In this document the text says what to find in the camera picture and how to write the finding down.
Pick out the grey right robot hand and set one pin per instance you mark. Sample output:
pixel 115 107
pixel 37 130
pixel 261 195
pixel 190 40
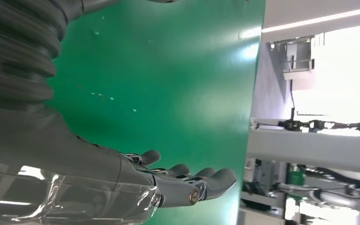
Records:
pixel 59 167

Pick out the green table mat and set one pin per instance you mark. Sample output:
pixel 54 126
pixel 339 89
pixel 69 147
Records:
pixel 167 77

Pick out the white grey machine base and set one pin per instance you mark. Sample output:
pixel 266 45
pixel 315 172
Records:
pixel 307 149

